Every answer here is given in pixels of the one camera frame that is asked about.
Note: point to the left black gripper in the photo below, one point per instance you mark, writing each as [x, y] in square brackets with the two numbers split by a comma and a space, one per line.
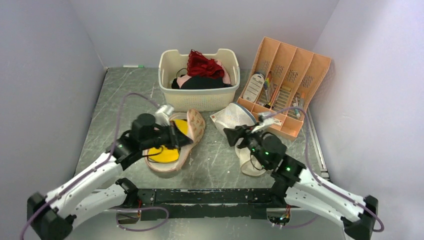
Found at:
[169, 128]

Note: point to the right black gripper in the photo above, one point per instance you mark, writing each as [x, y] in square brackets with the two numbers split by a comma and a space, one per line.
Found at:
[233, 134]

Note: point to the yellow black bra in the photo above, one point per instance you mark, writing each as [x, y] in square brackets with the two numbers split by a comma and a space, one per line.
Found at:
[165, 153]

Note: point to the floral pink laundry bag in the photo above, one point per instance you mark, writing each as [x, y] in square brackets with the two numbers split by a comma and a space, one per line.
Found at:
[189, 128]

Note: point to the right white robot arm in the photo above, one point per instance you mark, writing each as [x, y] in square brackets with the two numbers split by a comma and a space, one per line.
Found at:
[296, 185]

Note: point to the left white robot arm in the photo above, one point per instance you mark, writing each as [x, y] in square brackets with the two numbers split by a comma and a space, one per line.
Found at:
[109, 164]

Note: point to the white mesh cylinder laundry bag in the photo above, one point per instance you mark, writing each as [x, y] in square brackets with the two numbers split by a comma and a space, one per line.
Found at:
[231, 116]

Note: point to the cream plastic laundry basket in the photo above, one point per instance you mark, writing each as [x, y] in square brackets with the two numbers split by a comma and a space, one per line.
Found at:
[203, 100]

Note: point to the small white label card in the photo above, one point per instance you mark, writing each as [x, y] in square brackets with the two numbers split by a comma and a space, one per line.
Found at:
[277, 121]

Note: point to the white labelled bottle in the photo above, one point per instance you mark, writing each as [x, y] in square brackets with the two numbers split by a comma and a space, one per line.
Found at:
[254, 87]

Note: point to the pink garment in basket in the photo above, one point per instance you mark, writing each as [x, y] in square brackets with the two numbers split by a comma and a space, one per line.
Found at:
[227, 74]

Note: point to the pens in organizer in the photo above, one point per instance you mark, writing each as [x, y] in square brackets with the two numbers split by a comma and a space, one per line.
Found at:
[270, 89]

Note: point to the black garment in basket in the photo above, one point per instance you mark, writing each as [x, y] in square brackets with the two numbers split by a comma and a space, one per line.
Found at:
[198, 83]

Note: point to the white glue stick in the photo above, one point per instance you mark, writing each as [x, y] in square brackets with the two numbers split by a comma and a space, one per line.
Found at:
[296, 110]

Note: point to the orange desk file organizer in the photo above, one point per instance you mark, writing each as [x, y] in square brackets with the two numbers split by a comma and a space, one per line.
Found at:
[298, 73]

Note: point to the red lace garment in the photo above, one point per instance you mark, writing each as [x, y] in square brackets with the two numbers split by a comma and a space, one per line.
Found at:
[199, 65]

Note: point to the white green marker pen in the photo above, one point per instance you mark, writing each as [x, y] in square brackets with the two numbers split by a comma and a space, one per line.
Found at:
[133, 66]

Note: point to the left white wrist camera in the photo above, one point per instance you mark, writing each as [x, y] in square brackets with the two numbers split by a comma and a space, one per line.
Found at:
[163, 115]

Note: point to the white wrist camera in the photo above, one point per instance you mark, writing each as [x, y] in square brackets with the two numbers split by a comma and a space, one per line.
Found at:
[163, 115]
[265, 120]

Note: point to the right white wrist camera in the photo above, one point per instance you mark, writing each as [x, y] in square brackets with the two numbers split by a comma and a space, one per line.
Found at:
[265, 120]

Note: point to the black metal base rail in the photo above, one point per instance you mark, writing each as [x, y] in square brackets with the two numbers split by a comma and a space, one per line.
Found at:
[143, 204]

